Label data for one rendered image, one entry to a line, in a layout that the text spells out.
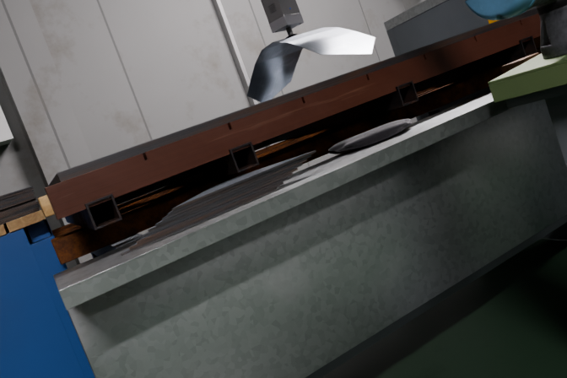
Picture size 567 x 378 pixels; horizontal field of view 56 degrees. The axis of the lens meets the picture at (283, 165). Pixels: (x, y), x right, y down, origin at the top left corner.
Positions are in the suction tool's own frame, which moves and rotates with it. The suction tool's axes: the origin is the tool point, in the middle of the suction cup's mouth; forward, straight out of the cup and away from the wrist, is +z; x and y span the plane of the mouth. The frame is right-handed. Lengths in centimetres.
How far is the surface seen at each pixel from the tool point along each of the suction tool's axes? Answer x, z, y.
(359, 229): 31, 48, 42
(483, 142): 47, 43, 4
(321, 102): 29, 20, 37
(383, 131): 41, 30, 36
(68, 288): 24, 33, 101
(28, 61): -216, -66, -32
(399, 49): -15, 9, -94
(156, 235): 23, 32, 84
